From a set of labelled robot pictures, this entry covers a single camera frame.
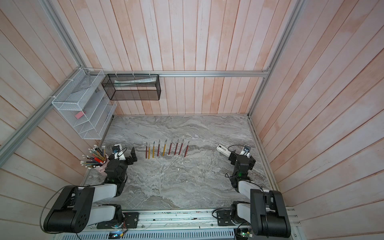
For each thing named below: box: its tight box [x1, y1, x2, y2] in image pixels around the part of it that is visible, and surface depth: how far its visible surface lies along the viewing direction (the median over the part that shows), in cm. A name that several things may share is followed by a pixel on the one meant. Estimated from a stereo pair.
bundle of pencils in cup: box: [80, 145, 107, 169], surface depth 83 cm
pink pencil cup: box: [94, 158, 110, 173], surface depth 83 cm
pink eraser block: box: [75, 111, 84, 120], surface depth 84 cm
